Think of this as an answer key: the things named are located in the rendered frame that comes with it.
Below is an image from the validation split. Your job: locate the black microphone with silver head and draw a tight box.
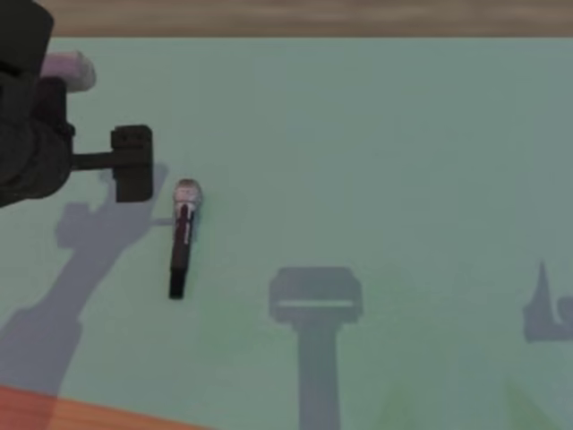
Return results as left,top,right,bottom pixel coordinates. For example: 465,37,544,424
167,177,205,301

